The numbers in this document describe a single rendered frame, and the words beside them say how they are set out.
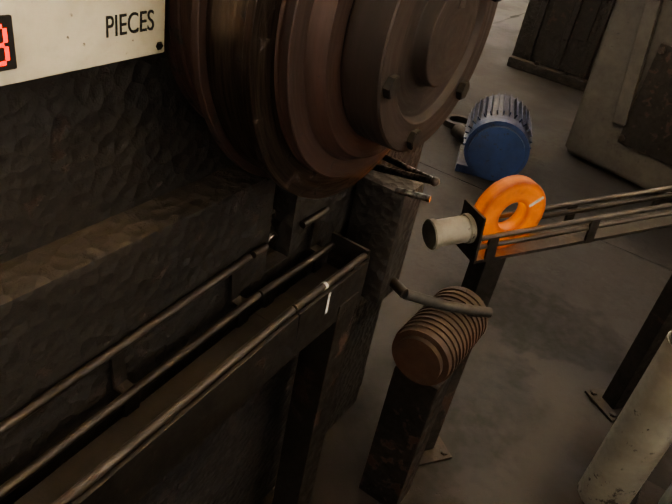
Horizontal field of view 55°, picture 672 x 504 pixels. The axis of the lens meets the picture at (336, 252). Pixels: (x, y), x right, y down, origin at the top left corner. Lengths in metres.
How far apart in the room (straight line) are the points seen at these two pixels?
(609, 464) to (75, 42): 1.45
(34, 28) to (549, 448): 1.61
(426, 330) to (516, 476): 0.66
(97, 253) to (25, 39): 0.23
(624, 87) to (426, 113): 2.75
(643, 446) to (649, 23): 2.27
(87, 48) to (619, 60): 3.10
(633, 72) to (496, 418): 2.09
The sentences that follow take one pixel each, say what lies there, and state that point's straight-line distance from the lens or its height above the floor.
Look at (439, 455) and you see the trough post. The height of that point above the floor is 0.01.
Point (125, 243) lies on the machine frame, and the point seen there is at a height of 0.87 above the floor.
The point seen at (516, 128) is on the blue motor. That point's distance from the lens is 2.95.
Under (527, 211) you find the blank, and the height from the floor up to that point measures 0.71.
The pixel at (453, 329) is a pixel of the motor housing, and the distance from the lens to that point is 1.27.
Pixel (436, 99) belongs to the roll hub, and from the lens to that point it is 0.83.
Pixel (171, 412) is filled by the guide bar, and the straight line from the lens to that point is 0.79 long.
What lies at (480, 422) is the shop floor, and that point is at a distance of 1.87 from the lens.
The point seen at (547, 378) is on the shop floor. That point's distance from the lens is 2.10.
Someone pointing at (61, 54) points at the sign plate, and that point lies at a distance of 0.65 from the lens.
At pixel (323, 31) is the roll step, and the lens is 0.64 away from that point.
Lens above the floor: 1.29
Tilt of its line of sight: 33 degrees down
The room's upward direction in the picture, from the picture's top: 11 degrees clockwise
